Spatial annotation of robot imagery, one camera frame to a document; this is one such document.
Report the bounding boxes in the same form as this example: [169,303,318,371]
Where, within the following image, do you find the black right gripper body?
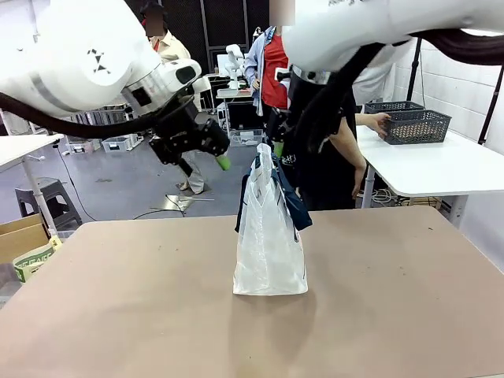
[265,75,305,143]

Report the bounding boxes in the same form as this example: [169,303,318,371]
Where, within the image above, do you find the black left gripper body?
[148,102,232,166]

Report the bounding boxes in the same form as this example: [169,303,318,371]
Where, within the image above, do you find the translucent white shopping bag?
[232,142,314,297]

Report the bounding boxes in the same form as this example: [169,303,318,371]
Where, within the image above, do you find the grey plastic lattice basket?
[383,109,452,146]
[364,100,426,117]

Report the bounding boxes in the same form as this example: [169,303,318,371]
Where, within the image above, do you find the person's right forearm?
[339,137,368,188]

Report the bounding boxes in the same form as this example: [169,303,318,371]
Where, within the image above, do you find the person's left hand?
[371,111,393,139]

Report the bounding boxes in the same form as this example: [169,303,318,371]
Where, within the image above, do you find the clear plastic storage box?
[228,127,265,148]

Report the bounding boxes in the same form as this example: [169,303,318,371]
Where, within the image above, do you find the metal strip on floor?
[164,193,216,216]

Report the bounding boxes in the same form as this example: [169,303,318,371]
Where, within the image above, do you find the black equipment crate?
[227,101,265,131]

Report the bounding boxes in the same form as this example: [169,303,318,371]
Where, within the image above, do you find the person in black shirt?
[282,78,369,212]

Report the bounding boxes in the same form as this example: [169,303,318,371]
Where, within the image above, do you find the bystander in blue shirt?
[243,0,293,119]

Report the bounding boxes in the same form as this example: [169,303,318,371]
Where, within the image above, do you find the white floor storage bin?
[101,133,139,154]

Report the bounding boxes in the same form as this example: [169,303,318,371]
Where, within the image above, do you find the small white background robot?
[224,43,248,91]

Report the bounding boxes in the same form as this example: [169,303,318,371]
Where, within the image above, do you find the bystander in cream jacket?
[140,0,206,195]

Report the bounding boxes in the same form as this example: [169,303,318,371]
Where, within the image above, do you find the grey plastic step stool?
[14,177,84,230]

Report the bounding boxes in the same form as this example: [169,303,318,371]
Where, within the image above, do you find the black light stand pole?
[406,38,423,103]

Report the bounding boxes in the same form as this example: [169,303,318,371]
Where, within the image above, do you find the white side table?
[354,124,504,209]

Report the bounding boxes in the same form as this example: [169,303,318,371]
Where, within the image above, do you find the white desk with pole leg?
[0,133,66,237]

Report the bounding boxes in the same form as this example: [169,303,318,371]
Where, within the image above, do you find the green and white sack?
[12,235,64,284]

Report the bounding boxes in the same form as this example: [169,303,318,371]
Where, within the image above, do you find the brown cardboard box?
[0,213,53,265]

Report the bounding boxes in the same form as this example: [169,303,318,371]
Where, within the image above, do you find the black slanted stand leg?
[477,65,504,145]

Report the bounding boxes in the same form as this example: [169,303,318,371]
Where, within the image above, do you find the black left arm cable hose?
[0,91,198,140]

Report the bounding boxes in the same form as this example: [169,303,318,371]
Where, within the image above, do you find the thin black floor cable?
[57,144,187,221]

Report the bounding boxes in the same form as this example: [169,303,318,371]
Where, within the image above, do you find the tangled cables under table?
[371,187,407,206]

